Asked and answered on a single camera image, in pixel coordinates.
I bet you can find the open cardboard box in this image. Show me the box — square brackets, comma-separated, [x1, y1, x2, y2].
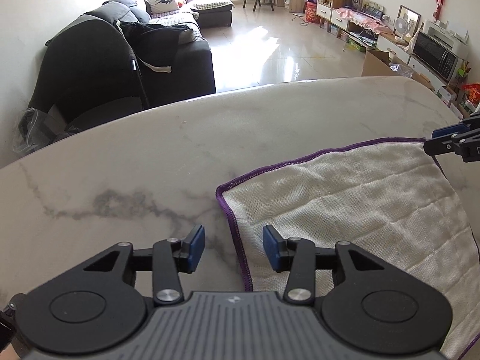
[361, 50, 434, 91]

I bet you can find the white printer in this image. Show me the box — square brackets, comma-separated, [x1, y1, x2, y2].
[423, 20, 467, 55]

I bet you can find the grey footstool ottoman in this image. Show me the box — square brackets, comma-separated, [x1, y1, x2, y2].
[187, 0, 234, 29]

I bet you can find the black microwave oven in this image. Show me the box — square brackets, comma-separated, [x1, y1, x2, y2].
[412, 31, 464, 82]

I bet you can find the black clothing on sofa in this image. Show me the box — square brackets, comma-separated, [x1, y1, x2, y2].
[115, 20, 196, 73]

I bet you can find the dark grey sofa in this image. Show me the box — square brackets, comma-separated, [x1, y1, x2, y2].
[88, 0, 216, 107]

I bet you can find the small white desk fan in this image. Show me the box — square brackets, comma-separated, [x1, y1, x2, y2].
[394, 17, 409, 41]

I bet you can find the white towel purple trim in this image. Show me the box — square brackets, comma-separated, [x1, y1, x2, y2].
[216, 137, 479, 359]

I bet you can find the white horse print pillow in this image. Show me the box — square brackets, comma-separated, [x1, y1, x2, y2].
[146, 0, 179, 14]

